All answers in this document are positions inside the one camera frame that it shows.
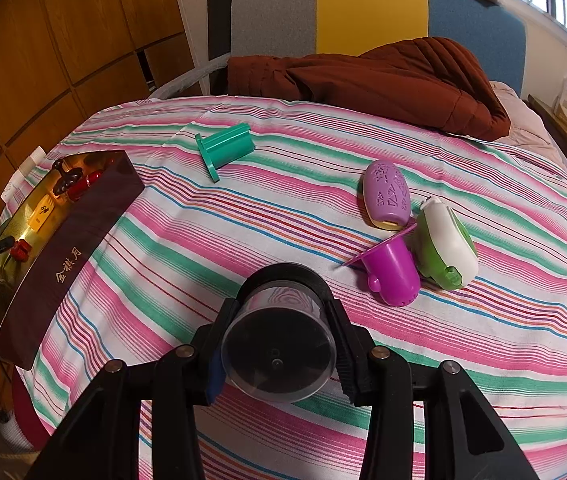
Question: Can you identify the brown octopus toy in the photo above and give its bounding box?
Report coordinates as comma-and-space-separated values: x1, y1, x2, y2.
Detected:
52, 157, 86, 196

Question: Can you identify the striped pink green blanket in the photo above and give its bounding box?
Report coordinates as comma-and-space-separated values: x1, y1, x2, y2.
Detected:
0, 92, 567, 480

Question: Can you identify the magenta strainer cup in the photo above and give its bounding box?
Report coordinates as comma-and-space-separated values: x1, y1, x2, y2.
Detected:
341, 222, 421, 307

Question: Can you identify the pale pink quilt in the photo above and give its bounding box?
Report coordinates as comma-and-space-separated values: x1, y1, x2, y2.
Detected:
488, 80, 564, 161

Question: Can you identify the red bed base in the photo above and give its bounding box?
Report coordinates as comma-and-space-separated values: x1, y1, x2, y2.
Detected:
10, 372, 64, 453

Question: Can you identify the wooden wardrobe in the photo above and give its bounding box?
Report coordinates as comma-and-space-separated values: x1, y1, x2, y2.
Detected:
0, 0, 189, 221

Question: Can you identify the gold tin box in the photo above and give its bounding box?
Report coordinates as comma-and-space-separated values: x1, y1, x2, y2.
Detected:
0, 150, 146, 371

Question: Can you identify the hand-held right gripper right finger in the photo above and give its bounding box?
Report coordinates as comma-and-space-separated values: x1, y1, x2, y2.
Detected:
321, 297, 539, 480

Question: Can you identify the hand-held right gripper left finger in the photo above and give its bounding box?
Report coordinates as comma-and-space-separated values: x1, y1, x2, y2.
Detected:
26, 297, 244, 480

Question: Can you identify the brown quilted blanket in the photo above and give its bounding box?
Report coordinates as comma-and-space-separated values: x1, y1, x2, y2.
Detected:
226, 36, 511, 141

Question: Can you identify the grey yellow blue headboard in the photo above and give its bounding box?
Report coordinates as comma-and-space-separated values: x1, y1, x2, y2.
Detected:
230, 0, 528, 98

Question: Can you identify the transparent grey plastic cup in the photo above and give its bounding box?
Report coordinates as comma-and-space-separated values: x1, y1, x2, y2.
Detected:
220, 262, 337, 403

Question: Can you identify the wooden bedside shelf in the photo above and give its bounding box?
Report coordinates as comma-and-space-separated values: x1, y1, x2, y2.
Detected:
527, 94, 567, 181

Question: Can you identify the green white tape dispenser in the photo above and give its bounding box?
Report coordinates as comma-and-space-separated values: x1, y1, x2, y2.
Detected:
410, 196, 479, 290

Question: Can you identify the purple oval case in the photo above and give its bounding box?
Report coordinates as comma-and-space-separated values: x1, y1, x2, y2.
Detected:
362, 159, 411, 232

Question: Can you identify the plastic wrapped bed rail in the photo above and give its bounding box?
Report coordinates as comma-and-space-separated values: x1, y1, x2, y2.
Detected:
148, 52, 234, 101

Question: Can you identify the green plastic funnel toy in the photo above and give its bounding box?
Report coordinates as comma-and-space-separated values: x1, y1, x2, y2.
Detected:
194, 124, 255, 182

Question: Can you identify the red metal cylinder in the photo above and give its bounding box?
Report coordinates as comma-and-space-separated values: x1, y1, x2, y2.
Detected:
68, 172, 106, 202

